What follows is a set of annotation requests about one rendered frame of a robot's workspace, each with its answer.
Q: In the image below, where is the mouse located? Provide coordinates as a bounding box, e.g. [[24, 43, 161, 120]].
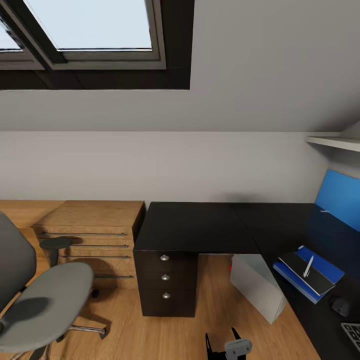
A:
[[329, 297, 350, 317]]

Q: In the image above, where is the notebook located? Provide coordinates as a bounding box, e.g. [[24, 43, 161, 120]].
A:
[[279, 251, 336, 296]]

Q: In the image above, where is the pen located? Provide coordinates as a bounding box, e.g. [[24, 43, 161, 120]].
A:
[[304, 257, 313, 277]]

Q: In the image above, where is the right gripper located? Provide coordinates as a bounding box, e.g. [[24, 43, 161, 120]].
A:
[[206, 327, 246, 360]]

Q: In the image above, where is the swivel chair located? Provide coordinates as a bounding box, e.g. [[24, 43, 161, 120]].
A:
[[0, 211, 108, 360]]

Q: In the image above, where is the folder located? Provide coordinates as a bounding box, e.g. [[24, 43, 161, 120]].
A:
[[272, 245, 345, 304]]

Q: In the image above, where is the keyboard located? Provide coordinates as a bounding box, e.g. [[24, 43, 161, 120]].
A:
[[340, 323, 360, 351]]

